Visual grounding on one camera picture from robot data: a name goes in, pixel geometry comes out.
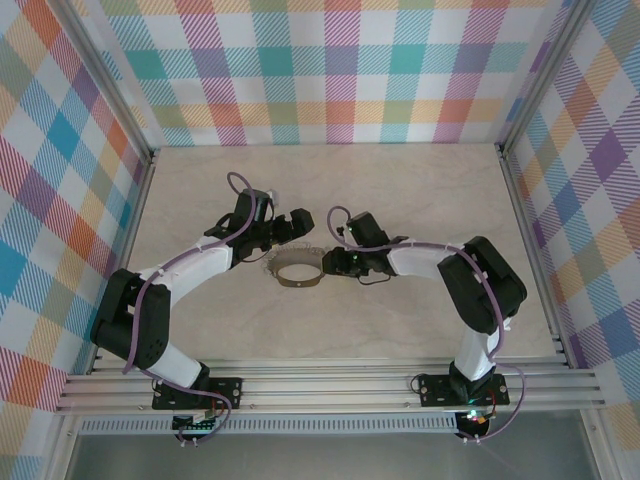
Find grey slotted cable duct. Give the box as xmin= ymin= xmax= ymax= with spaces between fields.
xmin=79 ymin=417 xmax=459 ymax=435

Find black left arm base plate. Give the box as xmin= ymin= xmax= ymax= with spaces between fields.
xmin=152 ymin=377 xmax=245 ymax=412

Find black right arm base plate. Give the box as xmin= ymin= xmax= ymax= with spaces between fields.
xmin=416 ymin=373 xmax=510 ymax=407

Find aluminium crosswise frame rails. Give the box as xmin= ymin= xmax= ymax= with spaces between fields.
xmin=54 ymin=357 xmax=606 ymax=414

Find thin black right gripper wire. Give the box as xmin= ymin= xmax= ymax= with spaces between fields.
xmin=356 ymin=271 xmax=397 ymax=287

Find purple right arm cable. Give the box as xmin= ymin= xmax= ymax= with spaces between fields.
xmin=326 ymin=204 xmax=527 ymax=445

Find aluminium corner post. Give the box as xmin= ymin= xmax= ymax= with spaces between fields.
xmin=492 ymin=0 xmax=601 ymax=161
xmin=54 ymin=0 xmax=161 ymax=171

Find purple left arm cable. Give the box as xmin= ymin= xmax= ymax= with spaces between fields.
xmin=122 ymin=171 xmax=281 ymax=444

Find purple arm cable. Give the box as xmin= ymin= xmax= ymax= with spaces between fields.
xmin=326 ymin=204 xmax=527 ymax=445
xmin=122 ymin=171 xmax=281 ymax=444

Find metal band with split rings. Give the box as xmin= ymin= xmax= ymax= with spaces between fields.
xmin=259 ymin=243 xmax=327 ymax=291

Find aluminium side rail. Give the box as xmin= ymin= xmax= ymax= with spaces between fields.
xmin=494 ymin=144 xmax=572 ymax=370
xmin=87 ymin=147 xmax=161 ymax=376

